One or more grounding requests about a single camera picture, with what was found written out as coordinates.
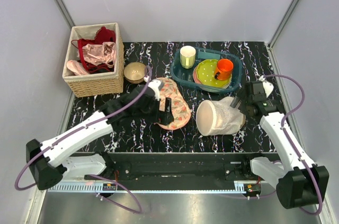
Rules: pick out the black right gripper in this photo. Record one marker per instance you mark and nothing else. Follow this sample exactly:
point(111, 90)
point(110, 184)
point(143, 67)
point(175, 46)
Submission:
point(241, 93)

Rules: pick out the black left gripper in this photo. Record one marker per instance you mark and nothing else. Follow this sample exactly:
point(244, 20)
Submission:
point(161, 117)

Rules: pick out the white mesh cylindrical laundry bag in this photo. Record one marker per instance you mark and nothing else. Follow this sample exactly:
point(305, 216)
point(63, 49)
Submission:
point(218, 117)

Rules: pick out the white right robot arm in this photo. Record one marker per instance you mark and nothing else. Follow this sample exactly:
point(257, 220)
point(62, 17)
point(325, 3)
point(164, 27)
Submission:
point(298, 181)

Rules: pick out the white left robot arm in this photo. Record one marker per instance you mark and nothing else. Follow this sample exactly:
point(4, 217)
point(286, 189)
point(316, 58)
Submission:
point(51, 161)

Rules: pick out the wicker laundry basket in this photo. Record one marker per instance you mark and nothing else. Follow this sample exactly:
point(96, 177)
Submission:
point(94, 84)

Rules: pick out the red lace bra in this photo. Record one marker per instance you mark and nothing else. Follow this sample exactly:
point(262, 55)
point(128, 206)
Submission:
point(102, 35)

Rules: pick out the orange mug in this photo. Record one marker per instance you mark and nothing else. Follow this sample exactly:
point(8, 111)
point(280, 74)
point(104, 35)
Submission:
point(224, 69)

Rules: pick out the teal plastic dish tray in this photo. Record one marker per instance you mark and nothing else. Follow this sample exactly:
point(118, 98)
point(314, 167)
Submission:
point(185, 76)

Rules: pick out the beige ceramic bowl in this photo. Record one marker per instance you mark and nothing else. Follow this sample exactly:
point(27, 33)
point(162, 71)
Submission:
point(134, 72)

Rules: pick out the green polka dot plate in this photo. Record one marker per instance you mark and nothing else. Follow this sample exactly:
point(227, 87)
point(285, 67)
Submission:
point(206, 71)

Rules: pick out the pink plate under green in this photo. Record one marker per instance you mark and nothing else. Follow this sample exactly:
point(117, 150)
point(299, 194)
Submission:
point(196, 80)

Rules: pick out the cream ceramic cup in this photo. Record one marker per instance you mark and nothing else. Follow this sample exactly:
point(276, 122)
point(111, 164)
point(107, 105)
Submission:
point(187, 56)

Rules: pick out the pink satin garment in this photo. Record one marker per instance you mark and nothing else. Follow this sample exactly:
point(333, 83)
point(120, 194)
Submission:
point(94, 59)

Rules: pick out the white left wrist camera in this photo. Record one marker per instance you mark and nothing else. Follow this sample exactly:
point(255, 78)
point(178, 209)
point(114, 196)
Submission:
point(155, 85)

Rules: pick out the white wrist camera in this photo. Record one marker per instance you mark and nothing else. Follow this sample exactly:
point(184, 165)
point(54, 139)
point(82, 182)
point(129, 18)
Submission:
point(155, 85)
point(268, 86)

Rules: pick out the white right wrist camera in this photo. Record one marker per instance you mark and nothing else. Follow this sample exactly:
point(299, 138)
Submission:
point(268, 86)

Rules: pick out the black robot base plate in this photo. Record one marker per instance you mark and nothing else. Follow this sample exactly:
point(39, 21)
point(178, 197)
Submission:
point(128, 166)

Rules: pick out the aluminium frame rail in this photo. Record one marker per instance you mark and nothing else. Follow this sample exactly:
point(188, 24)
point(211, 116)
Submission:
point(162, 185)

